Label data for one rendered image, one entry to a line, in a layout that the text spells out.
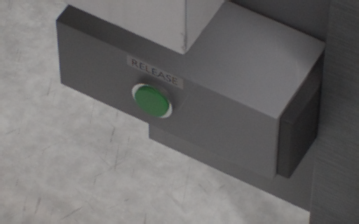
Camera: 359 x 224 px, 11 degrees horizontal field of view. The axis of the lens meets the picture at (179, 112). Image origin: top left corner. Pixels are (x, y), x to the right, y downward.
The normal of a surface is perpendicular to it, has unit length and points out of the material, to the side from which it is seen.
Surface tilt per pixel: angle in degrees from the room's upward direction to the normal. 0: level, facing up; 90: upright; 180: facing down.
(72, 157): 0
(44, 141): 0
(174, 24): 90
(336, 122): 90
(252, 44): 0
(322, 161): 90
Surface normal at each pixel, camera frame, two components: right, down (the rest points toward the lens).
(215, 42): 0.00, -0.61
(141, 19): -0.50, 0.69
